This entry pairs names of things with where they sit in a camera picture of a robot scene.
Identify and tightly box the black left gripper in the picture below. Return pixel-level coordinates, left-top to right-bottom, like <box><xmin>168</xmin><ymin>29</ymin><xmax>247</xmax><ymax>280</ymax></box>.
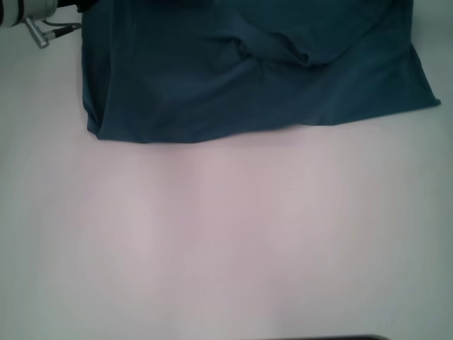
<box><xmin>55</xmin><ymin>0</ymin><xmax>98</xmax><ymax>13</ymax></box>

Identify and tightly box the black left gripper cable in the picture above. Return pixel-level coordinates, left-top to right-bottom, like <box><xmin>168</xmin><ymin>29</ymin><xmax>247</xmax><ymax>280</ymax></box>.
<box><xmin>23</xmin><ymin>16</ymin><xmax>82</xmax><ymax>49</ymax></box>

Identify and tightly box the blue shirt with pink print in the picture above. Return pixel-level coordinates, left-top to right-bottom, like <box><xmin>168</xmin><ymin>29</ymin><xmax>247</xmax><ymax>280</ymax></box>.
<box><xmin>80</xmin><ymin>0</ymin><xmax>442</xmax><ymax>144</ymax></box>

